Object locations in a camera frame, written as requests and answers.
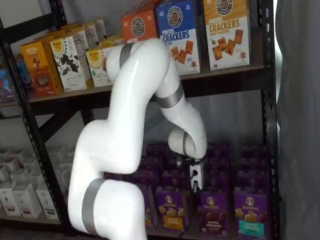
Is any purple box brown patch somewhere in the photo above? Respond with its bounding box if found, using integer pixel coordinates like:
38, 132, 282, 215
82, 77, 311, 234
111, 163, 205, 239
197, 189, 231, 237

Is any blue snack package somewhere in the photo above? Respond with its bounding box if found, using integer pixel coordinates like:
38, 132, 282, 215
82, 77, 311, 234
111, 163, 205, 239
14, 53, 33, 88

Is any purple box orange patch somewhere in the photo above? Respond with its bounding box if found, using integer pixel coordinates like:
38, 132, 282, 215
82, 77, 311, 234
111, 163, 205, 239
155, 186, 191, 234

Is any blue purple snack bag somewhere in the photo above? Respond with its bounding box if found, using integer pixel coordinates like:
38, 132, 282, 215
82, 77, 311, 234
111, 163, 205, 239
0, 66, 16, 103

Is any purple box teal patch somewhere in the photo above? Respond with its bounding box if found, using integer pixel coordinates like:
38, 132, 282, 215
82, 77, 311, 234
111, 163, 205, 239
233, 187, 273, 240

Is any light fabric curtain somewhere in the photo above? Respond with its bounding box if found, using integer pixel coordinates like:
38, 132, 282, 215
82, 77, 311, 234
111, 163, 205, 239
274, 0, 320, 240

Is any orange snack box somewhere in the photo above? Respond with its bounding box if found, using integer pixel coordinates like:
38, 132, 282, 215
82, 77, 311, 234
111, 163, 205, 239
19, 39, 63, 98
33, 28, 68, 43

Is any cheddar pretzel crackers box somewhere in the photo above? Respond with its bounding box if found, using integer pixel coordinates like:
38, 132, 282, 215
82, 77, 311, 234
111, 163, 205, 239
120, 9, 161, 46
124, 0, 155, 16

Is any Simple Mills almond bar box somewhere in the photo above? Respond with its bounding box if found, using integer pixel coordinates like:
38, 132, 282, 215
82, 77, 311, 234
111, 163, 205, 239
99, 34, 126, 50
85, 46, 115, 88

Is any small white carton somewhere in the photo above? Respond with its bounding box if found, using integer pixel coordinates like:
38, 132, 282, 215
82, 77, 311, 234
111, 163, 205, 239
0, 183, 21, 217
12, 183, 43, 219
35, 184, 60, 221

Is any higher wooden shelf board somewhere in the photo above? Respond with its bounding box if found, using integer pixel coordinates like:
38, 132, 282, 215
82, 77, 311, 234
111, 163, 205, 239
27, 64, 266, 103

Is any white Sweet Thins box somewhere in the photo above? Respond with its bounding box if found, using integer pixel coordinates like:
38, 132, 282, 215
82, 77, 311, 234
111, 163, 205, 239
84, 18, 108, 48
49, 36, 88, 92
66, 26, 91, 51

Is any purple box green patch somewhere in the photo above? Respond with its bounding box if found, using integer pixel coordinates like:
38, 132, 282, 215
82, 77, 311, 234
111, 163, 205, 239
143, 184, 159, 229

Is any black metal shelf frame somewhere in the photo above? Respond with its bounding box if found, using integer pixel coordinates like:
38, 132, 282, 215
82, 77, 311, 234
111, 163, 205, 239
0, 0, 280, 240

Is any purple Annie's snack box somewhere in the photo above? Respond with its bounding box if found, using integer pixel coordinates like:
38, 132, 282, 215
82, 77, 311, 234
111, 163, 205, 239
206, 157, 230, 176
163, 157, 181, 173
161, 170, 192, 192
139, 157, 163, 173
129, 171, 161, 188
240, 144, 270, 161
236, 171, 272, 193
238, 157, 271, 175
206, 143, 230, 161
146, 143, 170, 161
202, 172, 231, 195

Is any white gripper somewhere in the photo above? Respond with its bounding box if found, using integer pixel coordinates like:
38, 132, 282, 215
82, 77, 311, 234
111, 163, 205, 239
189, 162, 205, 194

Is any honey mustard pretzel crackers box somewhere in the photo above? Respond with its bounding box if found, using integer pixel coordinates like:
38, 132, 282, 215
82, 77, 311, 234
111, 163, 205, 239
202, 0, 251, 72

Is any blue pretzel crackers box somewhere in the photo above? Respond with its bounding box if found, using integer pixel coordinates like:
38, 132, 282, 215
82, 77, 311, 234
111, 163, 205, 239
152, 0, 201, 76

